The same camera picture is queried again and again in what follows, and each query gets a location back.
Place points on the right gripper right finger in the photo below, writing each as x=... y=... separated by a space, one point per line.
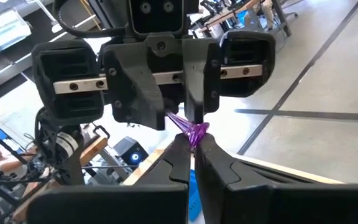
x=275 y=202

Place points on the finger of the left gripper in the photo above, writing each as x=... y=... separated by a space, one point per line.
x=200 y=77
x=135 y=87

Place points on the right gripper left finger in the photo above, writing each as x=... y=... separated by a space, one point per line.
x=120 y=205

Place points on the purple witch hat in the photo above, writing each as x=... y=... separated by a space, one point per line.
x=194 y=132

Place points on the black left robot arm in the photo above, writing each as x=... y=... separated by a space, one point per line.
x=73 y=168

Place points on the black box with blue light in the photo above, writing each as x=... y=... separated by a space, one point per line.
x=126 y=149

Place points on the blue plastic basket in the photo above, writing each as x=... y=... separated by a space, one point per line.
x=195 y=199

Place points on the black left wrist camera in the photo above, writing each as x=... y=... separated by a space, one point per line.
x=157 y=17

